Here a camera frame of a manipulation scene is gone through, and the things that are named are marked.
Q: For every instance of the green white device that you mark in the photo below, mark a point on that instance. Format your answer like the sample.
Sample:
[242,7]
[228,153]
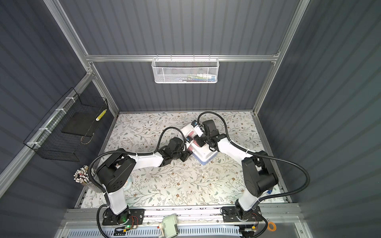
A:
[169,227]

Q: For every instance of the white blue tool box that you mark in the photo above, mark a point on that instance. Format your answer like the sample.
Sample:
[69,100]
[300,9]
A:
[195,143]

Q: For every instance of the cup of pencils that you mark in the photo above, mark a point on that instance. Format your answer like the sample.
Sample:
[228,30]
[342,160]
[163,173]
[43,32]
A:
[81,176]

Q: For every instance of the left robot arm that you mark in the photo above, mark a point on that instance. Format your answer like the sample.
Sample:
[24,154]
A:
[110,171]

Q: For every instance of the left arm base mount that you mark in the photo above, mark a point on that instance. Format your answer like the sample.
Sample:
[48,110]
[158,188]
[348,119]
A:
[130,217]

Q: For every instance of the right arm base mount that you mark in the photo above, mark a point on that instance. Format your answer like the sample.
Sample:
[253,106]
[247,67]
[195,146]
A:
[232,214]

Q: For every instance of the black wire side basket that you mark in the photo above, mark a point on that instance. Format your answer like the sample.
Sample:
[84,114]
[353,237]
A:
[67,133]

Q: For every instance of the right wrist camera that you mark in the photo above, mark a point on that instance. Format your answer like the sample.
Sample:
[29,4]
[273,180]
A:
[197,128]

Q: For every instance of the white wire wall basket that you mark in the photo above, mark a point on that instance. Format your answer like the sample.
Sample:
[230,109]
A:
[185,72]

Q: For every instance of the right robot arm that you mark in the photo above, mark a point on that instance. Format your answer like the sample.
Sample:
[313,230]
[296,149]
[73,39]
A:
[258,171]

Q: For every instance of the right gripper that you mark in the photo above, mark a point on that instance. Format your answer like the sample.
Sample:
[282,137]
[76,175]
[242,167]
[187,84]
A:
[198,141]

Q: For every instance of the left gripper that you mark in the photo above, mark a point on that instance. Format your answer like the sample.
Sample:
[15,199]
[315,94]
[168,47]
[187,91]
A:
[186,155]

